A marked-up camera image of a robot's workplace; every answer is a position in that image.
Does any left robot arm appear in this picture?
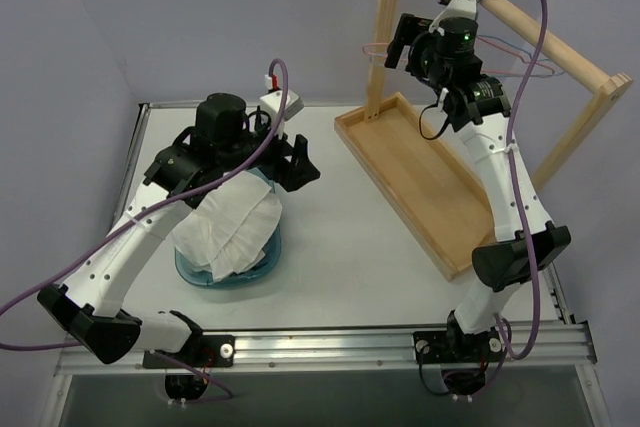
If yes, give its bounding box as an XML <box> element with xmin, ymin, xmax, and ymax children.
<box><xmin>37</xmin><ymin>88</ymin><xmax>320</xmax><ymax>366</ymax></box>

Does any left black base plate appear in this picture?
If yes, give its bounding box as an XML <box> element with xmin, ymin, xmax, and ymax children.
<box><xmin>142</xmin><ymin>334</ymin><xmax>235</xmax><ymax>369</ymax></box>

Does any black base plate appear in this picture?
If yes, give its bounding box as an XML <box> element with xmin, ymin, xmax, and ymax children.
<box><xmin>142</xmin><ymin>334</ymin><xmax>235</xmax><ymax>369</ymax></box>
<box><xmin>412</xmin><ymin>328</ymin><xmax>503</xmax><ymax>364</ymax></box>

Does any teal plastic tray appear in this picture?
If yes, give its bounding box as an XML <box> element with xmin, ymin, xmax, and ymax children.
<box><xmin>173</xmin><ymin>166</ymin><xmax>284</xmax><ymax>288</ymax></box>

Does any blue wire hanger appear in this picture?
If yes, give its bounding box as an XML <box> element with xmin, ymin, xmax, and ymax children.
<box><xmin>367</xmin><ymin>0</ymin><xmax>539</xmax><ymax>66</ymax></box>

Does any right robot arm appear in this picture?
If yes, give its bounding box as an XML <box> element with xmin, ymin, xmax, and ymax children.
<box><xmin>385</xmin><ymin>14</ymin><xmax>571</xmax><ymax>360</ymax></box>

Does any pink wire hanger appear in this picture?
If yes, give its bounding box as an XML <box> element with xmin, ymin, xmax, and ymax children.
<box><xmin>373</xmin><ymin>43</ymin><xmax>565</xmax><ymax>79</ymax></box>

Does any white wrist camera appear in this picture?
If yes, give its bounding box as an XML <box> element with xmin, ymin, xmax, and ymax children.
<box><xmin>258</xmin><ymin>74</ymin><xmax>304</xmax><ymax>138</ymax></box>
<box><xmin>428</xmin><ymin>0</ymin><xmax>477</xmax><ymax>33</ymax></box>

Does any white garment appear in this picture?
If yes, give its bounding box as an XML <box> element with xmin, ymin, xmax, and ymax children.
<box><xmin>170</xmin><ymin>170</ymin><xmax>282</xmax><ymax>283</ymax></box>

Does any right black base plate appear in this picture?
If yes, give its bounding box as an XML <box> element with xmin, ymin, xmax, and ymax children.
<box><xmin>412</xmin><ymin>328</ymin><xmax>503</xmax><ymax>364</ymax></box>

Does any aluminium front rail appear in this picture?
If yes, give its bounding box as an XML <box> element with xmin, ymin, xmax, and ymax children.
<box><xmin>58</xmin><ymin>322</ymin><xmax>596</xmax><ymax>375</ymax></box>

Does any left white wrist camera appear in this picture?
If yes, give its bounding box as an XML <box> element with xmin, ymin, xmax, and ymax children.
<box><xmin>258</xmin><ymin>74</ymin><xmax>304</xmax><ymax>138</ymax></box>

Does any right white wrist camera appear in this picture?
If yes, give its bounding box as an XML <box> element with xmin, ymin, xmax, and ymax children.
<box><xmin>428</xmin><ymin>0</ymin><xmax>477</xmax><ymax>33</ymax></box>

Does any wooden clothes rack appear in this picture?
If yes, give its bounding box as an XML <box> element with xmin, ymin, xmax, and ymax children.
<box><xmin>333</xmin><ymin>0</ymin><xmax>634</xmax><ymax>282</ymax></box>

